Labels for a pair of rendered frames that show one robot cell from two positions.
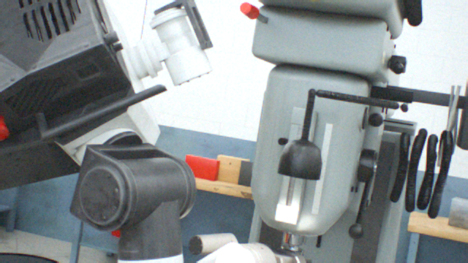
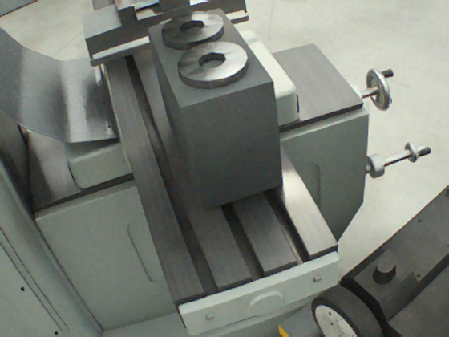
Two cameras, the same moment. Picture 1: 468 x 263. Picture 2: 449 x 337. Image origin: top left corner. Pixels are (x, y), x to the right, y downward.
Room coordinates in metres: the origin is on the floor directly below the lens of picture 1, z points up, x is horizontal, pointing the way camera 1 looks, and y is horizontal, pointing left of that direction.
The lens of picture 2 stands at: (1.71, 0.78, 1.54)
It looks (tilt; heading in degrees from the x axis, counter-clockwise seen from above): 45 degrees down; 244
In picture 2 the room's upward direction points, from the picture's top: 10 degrees counter-clockwise
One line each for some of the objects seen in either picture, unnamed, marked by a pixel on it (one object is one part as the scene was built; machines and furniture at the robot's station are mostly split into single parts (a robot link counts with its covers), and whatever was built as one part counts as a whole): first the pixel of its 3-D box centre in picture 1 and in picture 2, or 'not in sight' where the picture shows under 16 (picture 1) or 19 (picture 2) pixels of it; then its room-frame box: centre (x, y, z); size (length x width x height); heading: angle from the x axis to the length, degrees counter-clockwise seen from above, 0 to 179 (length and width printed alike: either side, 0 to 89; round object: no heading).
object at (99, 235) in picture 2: not in sight; (204, 201); (1.34, -0.15, 0.44); 0.80 x 0.30 x 0.60; 164
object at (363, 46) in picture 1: (329, 47); not in sight; (1.40, -0.17, 1.68); 0.34 x 0.24 x 0.10; 164
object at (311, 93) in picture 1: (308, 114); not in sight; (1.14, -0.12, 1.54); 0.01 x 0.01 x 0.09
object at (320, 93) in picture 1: (363, 100); not in sight; (1.16, -0.21, 1.58); 0.17 x 0.01 x 0.01; 104
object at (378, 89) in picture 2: not in sight; (367, 92); (0.88, -0.02, 0.64); 0.16 x 0.12 x 0.12; 164
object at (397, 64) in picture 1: (395, 66); not in sight; (1.39, -0.30, 1.66); 0.12 x 0.04 x 0.04; 164
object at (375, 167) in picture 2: not in sight; (399, 156); (0.89, 0.12, 0.52); 0.22 x 0.06 x 0.06; 164
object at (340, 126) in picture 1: (309, 150); not in sight; (1.36, -0.16, 1.47); 0.21 x 0.19 x 0.32; 74
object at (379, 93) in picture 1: (390, 98); not in sight; (1.34, -0.29, 1.59); 0.08 x 0.02 x 0.04; 74
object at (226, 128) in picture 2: not in sight; (212, 98); (1.43, 0.20, 1.04); 0.22 x 0.12 x 0.20; 74
